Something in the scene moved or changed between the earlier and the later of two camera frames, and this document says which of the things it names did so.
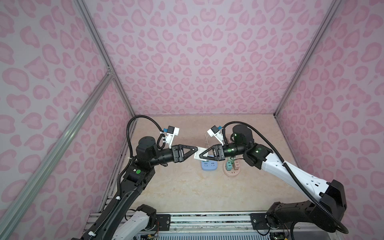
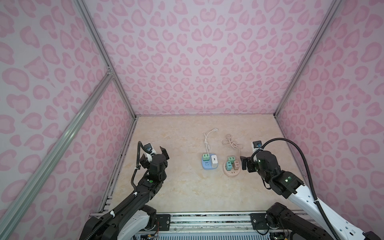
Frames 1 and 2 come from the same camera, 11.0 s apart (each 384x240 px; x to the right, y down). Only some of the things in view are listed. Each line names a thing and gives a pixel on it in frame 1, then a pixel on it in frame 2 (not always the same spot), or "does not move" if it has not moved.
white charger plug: x=200 y=150 → x=214 y=161
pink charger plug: x=236 y=165 does not move
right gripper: x=217 y=151 → x=243 y=159
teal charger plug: x=229 y=166 does not move
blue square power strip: x=210 y=165 does not move
